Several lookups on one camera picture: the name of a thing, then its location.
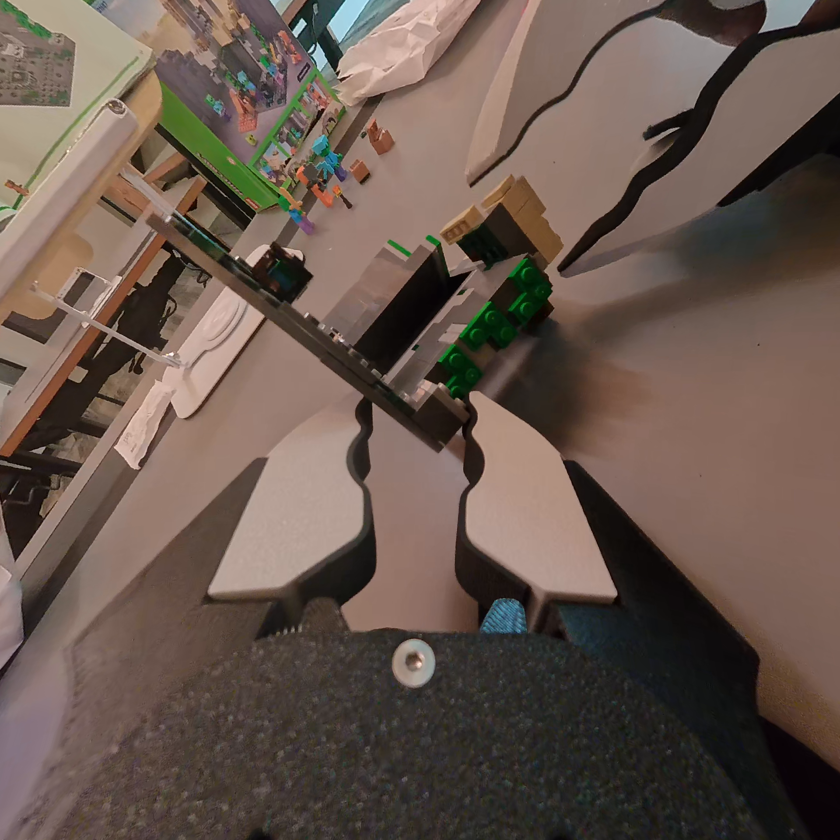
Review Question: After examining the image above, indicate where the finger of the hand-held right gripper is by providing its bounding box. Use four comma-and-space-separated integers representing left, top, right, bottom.
465, 0, 668, 186
556, 5, 840, 277

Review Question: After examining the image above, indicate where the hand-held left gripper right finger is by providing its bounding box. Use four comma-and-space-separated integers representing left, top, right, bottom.
455, 391, 620, 605

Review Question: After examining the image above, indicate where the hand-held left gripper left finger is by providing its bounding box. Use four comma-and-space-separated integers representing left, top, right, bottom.
207, 395, 379, 601

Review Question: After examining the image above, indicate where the tan brick assembly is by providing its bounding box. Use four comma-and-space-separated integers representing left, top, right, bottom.
440, 174, 565, 263

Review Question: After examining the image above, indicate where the grey brick-built model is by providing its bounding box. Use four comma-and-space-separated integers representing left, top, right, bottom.
146, 174, 567, 455

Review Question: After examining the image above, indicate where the grey desk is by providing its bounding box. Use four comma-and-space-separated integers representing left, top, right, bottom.
13, 0, 840, 829

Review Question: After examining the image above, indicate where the wood-edged background desk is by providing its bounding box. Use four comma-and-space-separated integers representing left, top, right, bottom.
0, 147, 212, 460

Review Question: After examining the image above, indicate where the white crumpled bag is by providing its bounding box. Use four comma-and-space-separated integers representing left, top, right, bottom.
336, 0, 484, 107

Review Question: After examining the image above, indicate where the white paper slip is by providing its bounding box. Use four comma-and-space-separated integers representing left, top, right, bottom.
114, 378, 178, 471

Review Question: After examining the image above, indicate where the cyan toy minifigure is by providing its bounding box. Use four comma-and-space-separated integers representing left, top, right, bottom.
310, 134, 347, 182

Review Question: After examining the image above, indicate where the orange toy minifigure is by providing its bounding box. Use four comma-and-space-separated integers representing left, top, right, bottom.
294, 164, 337, 210

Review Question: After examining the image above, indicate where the green toy set box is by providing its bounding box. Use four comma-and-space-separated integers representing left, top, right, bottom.
154, 0, 347, 214

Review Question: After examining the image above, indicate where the white book stand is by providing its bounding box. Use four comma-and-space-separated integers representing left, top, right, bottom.
0, 69, 293, 421

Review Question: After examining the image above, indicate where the pale green instruction booklet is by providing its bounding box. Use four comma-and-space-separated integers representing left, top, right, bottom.
0, 0, 156, 212

